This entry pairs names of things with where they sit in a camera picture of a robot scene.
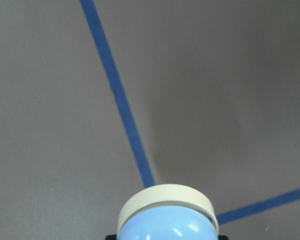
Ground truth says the blue and cream bell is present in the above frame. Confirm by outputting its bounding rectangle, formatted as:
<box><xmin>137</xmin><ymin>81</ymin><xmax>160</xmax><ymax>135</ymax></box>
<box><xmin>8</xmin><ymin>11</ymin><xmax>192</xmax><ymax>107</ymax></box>
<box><xmin>117</xmin><ymin>184</ymin><xmax>219</xmax><ymax>240</ymax></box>

